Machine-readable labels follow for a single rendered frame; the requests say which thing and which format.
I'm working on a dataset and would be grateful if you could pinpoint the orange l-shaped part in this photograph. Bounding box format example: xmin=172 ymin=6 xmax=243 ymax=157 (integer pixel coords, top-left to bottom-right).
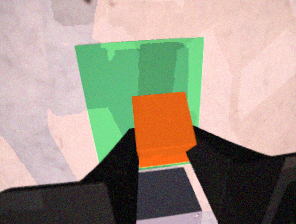
xmin=132 ymin=92 xmax=197 ymax=168

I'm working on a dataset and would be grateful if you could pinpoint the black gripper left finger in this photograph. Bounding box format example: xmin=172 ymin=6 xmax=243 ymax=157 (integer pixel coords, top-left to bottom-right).
xmin=0 ymin=128 xmax=139 ymax=224

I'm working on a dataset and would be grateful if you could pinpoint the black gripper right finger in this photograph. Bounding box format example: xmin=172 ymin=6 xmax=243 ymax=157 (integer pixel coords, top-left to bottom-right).
xmin=186 ymin=125 xmax=296 ymax=224

